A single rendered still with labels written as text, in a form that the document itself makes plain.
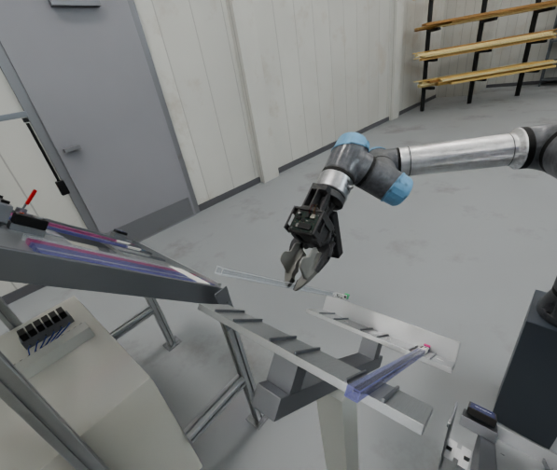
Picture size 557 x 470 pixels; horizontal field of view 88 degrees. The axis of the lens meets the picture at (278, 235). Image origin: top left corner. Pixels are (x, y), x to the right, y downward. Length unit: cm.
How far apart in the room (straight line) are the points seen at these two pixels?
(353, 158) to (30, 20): 281
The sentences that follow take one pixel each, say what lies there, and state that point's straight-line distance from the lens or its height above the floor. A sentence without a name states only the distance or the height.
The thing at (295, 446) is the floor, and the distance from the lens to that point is 148.
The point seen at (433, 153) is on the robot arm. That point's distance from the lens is 82.
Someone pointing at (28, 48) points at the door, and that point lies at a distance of 312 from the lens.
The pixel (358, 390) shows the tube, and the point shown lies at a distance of 32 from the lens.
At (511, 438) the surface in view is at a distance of 74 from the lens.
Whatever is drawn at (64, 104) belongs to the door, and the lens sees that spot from 310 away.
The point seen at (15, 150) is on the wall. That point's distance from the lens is 309.
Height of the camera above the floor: 134
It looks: 29 degrees down
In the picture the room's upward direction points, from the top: 10 degrees counter-clockwise
